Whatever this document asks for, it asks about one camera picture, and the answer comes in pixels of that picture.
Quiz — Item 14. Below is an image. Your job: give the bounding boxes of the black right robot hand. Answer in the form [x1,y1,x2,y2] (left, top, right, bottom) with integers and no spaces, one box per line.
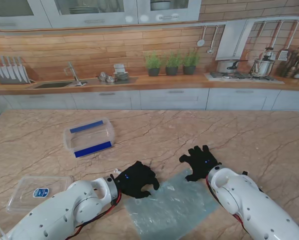
[178,144,222,183]

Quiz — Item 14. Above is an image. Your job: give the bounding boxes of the white lower kitchen cabinets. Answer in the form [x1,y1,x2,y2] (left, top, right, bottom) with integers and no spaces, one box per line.
[0,87,299,112]

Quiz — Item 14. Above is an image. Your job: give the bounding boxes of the hanging steel grater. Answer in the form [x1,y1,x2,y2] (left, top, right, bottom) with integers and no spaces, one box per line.
[278,21,299,61]

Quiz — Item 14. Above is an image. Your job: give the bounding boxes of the green herb in black pot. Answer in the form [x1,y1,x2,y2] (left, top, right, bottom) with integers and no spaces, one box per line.
[164,50,183,76]
[144,50,164,77]

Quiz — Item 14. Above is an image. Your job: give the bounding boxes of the knife block with knives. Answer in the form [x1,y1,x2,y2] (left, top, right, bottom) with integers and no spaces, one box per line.
[0,56,32,85]

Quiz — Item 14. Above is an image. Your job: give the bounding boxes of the steel kitchen faucet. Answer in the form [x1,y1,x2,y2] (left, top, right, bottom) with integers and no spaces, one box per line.
[63,61,88,87]

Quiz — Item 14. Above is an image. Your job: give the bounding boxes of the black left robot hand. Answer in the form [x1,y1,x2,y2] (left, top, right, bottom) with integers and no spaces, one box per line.
[113,160,161,200]

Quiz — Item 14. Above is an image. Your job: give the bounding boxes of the clear lid with blue label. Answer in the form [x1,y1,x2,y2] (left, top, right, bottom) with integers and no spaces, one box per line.
[5,175,75,215]

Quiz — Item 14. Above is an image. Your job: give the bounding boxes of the red black arm cable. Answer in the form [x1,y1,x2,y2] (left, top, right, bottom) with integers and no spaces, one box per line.
[64,188,123,240]
[205,174,250,231]

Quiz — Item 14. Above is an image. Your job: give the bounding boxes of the clear crate with blue tape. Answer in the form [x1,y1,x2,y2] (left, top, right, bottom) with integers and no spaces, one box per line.
[63,117,116,159]

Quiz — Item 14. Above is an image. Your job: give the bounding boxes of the steel kitchen sink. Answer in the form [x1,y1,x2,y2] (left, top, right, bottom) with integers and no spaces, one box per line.
[33,81,74,90]

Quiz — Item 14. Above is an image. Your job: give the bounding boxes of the stack of white dishes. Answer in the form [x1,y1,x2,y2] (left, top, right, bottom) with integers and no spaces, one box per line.
[113,63,130,82]

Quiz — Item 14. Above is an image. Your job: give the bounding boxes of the white zip tie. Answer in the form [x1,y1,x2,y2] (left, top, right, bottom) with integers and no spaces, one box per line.
[0,224,9,240]

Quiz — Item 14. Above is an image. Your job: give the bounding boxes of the red black left arm cable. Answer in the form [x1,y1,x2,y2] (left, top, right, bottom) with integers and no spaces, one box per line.
[64,188,123,240]

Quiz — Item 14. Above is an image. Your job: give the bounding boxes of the white upper kitchen cabinets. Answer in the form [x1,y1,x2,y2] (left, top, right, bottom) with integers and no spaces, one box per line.
[0,0,203,30]

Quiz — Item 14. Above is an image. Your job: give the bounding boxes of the red black right arm cable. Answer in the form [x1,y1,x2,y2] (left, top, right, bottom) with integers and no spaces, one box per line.
[205,174,250,231]

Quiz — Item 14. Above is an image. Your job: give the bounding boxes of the wooden pepper mills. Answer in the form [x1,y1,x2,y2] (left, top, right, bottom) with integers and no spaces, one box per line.
[274,49,299,79]

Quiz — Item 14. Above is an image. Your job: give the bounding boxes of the wooden kitchen countertop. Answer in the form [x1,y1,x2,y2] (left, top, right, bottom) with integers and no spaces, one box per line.
[0,73,299,97]

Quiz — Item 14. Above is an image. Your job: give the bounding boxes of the hanging steel ladle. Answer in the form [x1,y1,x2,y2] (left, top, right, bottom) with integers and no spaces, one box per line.
[206,24,220,55]

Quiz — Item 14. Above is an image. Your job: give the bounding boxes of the white kitchen cabinets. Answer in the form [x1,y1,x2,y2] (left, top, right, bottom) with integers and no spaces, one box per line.
[0,87,299,112]
[0,0,203,30]

